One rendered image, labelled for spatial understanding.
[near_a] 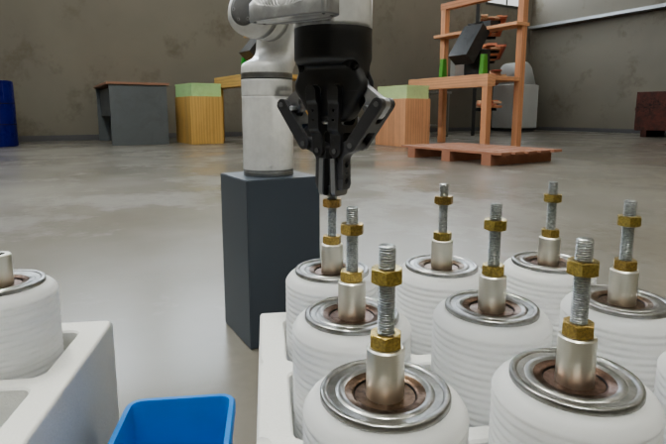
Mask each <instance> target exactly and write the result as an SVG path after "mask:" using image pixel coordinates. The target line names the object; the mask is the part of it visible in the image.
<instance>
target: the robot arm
mask: <svg viewBox="0 0 666 444"><path fill-rule="evenodd" d="M228 20H229V23H230V25H231V27H232V28H233V29H234V30H235V31H236V32H237V33H238V34H240V35H242V36H244V37H247V38H250V39H255V40H257V43H256V53H255V55H254V56H253V57H252V58H251V59H250V60H247V61H245V62H244V63H243V64H242V65H241V93H242V127H243V169H244V175H245V176H252V177H280V176H289V175H293V137H294V138H295V139H296V141H297V143H298V145H299V146H300V148H301V149H303V150H305V149H307V150H309V151H310V152H312V153H313V154H314V155H315V158H316V167H315V172H316V174H315V176H316V177H315V183H316V187H317V188H318V192H319V194H322V195H327V194H328V193H327V191H328V190H327V188H328V187H327V186H328V185H329V192H330V195H331V196H341V195H345V194H346V193H347V190H348V189H349V188H350V185H351V156H352V154H354V153H356V152H359V151H364V150H366V149H367V148H368V147H369V145H370V144H371V142H372V141H373V139H374V138H375V136H376V135H377V133H378V132H379V130H380V129H381V127H382V125H383V124H384V122H385V121H386V119H387V118H388V116H389V114H390V113H391V111H392V110H393V108H394V106H395V103H394V100H393V99H392V98H385V97H383V96H382V95H381V94H380V93H378V92H377V91H376V90H375V89H374V81H373V78H372V76H371V73H370V64H371V61H372V41H373V0H230V3H229V7H228ZM295 64H297V67H298V76H297V79H296V82H295V91H294V92H293V93H292V72H293V69H294V66H295ZM364 104H365V105H364ZM362 107H363V110H364V111H365V112H364V114H363V116H362V117H361V119H360V120H359V122H358V114H359V112H360V111H361V109H362ZM305 111H307V112H308V115H307V114H306V112H305ZM322 122H325V124H322ZM341 122H344V123H343V124H342V123H341Z"/></svg>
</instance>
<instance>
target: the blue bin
mask: <svg viewBox="0 0 666 444"><path fill-rule="evenodd" d="M235 413H236V401H235V398H234V397H232V396H231V395H229V394H226V393H216V394H201V395H186V396H170V397H154V398H143V399H138V400H135V401H133V402H131V403H129V404H128V405H127V406H126V408H125V409H124V411H123V413H122V415H121V417H120V419H119V421H118V423H117V425H116V427H115V429H114V432H113V434H112V436H111V438H110V440H109V442H108V444H233V431H234V422H235Z"/></svg>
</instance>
